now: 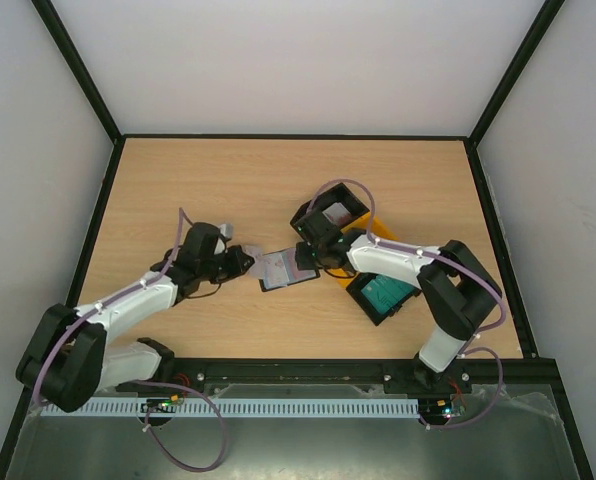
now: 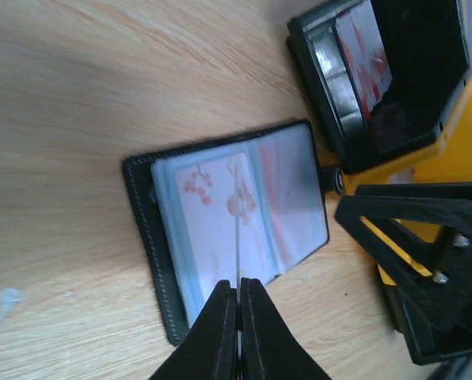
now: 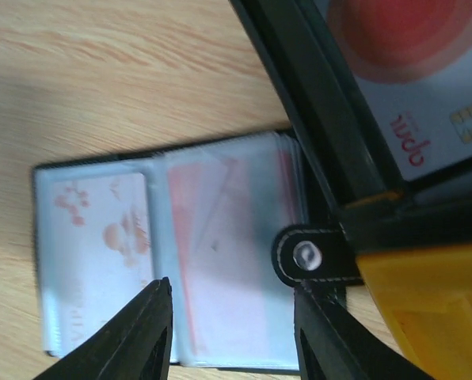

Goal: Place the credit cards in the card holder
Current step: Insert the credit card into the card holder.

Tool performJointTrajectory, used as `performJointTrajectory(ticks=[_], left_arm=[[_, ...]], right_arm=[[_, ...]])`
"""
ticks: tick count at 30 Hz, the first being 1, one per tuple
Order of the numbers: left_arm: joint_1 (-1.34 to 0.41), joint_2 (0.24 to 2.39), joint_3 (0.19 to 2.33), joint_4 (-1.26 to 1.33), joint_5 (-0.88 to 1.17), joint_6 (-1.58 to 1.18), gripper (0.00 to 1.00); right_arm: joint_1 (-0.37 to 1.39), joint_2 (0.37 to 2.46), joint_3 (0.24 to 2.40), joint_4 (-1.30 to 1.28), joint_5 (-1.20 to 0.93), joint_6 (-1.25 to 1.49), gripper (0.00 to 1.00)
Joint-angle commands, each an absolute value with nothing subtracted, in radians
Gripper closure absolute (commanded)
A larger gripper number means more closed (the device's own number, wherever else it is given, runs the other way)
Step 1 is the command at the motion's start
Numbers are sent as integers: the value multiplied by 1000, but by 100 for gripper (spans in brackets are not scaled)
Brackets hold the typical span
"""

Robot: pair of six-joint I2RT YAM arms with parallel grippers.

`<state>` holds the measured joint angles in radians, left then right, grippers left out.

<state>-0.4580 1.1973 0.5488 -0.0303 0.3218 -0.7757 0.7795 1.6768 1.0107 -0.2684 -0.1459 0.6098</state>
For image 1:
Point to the black tray left compartment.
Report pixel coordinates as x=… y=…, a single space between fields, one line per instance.
x=309 y=221

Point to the black frame post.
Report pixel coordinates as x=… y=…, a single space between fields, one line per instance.
x=521 y=58
x=67 y=48

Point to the yellow tray middle compartment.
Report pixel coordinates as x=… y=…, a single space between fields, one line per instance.
x=378 y=228

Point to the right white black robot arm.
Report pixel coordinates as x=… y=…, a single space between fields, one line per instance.
x=461 y=295

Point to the black frame post left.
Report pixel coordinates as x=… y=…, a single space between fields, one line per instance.
x=67 y=48

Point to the left controller board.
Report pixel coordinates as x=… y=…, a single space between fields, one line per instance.
x=160 y=411

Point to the teal card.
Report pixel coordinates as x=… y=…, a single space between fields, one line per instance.
x=385 y=293

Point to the black tray right compartment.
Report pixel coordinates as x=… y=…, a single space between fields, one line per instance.
x=354 y=290

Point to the black frame post right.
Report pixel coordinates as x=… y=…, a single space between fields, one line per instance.
x=521 y=58

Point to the controller board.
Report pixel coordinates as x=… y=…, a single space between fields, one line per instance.
x=160 y=411
x=441 y=411

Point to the red patterned white card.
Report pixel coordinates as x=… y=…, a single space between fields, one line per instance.
x=260 y=265

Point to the light blue slotted cable duct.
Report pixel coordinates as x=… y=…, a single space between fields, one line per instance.
x=380 y=408

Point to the black card holder wallet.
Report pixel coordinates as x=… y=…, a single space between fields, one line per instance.
x=280 y=270

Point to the black tray compartment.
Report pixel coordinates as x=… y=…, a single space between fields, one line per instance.
x=309 y=221
x=354 y=290

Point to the right controller board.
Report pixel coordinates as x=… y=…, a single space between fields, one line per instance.
x=441 y=411

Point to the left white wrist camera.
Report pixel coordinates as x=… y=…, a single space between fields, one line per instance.
x=226 y=232

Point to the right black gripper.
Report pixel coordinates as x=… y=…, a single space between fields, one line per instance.
x=305 y=256

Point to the red striped card in tray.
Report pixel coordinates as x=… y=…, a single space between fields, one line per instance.
x=338 y=214

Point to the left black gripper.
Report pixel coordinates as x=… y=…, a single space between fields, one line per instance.
x=238 y=268

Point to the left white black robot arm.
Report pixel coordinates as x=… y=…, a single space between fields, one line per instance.
x=71 y=355

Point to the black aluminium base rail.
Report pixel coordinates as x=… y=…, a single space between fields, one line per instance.
x=403 y=376

